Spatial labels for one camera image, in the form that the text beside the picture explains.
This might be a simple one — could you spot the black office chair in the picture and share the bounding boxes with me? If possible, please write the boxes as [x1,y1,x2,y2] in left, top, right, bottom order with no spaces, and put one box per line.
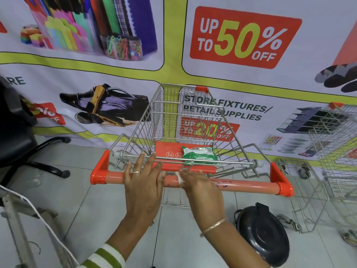
[0,76,72,187]

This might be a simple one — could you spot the green wet wipe packet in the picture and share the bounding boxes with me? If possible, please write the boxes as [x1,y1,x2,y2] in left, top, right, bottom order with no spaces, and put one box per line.
[181,146,219,165]

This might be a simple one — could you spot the black round bin lid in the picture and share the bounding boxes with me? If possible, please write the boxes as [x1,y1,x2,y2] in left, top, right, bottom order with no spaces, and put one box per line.
[234,202,290,268]

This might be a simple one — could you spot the person's left forearm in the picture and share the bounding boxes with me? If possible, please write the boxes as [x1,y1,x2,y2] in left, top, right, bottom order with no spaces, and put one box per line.
[106,217,154,261]

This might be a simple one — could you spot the printed wall banner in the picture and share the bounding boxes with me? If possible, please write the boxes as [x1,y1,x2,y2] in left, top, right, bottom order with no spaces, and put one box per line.
[0,0,357,168]

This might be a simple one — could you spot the green white striped sleeve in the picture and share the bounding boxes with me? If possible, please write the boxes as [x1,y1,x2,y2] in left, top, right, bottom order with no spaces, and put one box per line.
[77,243,126,268]

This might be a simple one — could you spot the silver shopping cart orange handle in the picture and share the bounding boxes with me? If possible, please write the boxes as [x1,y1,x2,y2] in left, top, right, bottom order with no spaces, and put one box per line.
[90,83,294,210]

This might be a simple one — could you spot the person's right forearm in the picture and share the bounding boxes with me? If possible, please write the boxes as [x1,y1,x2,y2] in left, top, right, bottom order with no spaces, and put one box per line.
[199,220,271,268]

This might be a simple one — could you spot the white cable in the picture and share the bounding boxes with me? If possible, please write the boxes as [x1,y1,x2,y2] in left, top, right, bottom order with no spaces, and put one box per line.
[0,184,80,267]

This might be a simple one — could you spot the grey metal stand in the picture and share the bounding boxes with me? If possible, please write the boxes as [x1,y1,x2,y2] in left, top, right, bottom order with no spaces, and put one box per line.
[0,194,70,268]

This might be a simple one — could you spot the gold bangle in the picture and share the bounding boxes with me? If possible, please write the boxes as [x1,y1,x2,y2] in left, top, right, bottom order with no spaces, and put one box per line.
[199,217,226,237]

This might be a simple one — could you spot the silver wire shopping cart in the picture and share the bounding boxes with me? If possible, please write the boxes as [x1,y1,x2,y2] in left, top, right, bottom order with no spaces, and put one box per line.
[274,102,357,248]

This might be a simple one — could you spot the person's left hand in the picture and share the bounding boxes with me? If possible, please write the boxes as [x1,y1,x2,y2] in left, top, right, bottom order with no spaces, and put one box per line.
[124,152,167,224]

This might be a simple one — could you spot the person's right hand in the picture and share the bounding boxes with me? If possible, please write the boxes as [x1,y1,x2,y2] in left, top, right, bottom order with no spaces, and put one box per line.
[178,169,226,232]

